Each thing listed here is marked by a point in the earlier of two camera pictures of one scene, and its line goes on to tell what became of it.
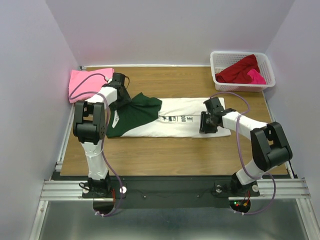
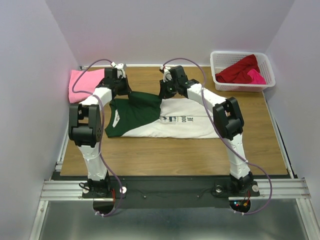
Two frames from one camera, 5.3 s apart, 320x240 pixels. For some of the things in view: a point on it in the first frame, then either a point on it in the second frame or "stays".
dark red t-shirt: [237, 72] stays
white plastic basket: [221, 60] stays
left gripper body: [126, 99] → [121, 84]
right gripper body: [207, 124] → [169, 88]
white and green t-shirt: [150, 117] stays
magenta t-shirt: [257, 78] stays
